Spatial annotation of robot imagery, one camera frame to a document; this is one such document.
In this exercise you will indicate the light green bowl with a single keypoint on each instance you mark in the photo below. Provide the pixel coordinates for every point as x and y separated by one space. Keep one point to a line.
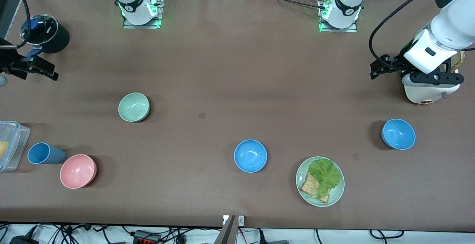
133 107

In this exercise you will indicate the blue utensil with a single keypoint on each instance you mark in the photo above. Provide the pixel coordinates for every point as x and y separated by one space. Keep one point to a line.
34 52

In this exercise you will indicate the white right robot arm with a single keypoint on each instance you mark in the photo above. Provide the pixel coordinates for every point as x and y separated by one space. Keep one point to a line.
135 2

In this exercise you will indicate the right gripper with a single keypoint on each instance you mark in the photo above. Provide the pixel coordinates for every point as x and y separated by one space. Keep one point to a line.
8 61

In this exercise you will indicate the black orange power strip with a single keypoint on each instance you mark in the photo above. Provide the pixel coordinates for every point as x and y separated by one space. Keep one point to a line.
146 237

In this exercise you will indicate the tan speckled object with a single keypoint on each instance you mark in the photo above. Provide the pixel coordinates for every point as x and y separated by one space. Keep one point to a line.
459 60

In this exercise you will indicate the blue cup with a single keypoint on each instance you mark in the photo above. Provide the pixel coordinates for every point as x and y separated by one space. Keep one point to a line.
44 153

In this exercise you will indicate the clear plastic container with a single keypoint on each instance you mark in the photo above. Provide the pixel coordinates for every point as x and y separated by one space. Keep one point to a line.
15 140

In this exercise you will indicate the black power adapter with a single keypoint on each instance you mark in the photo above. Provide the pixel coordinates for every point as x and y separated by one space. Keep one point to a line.
23 240

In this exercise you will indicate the grey metal post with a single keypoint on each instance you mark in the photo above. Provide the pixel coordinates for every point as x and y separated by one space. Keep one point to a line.
227 233

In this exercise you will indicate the pink bowl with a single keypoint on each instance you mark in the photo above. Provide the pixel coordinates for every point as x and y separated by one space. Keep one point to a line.
77 172

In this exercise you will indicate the light green plate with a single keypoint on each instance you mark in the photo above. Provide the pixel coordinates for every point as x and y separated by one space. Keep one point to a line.
336 194

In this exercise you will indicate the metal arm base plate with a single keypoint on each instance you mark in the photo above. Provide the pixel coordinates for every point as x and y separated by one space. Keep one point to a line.
157 12
354 28

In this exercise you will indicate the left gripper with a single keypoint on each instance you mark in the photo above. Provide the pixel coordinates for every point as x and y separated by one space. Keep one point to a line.
395 64

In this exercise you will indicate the black pot with glass lid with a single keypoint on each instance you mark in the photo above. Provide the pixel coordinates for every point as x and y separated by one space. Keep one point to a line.
55 38

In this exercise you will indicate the brown bread slice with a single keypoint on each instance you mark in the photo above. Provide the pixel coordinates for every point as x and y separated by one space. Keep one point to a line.
308 187

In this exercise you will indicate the green lettuce leaf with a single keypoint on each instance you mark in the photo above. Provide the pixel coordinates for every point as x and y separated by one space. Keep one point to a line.
326 175

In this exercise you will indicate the blue bowl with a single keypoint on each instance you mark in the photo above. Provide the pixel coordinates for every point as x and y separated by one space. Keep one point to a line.
398 134
250 156

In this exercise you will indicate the yellow food block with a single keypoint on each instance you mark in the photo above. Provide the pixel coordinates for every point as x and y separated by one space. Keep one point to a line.
2 151

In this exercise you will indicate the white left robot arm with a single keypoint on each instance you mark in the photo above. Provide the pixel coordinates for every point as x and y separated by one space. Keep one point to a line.
347 2

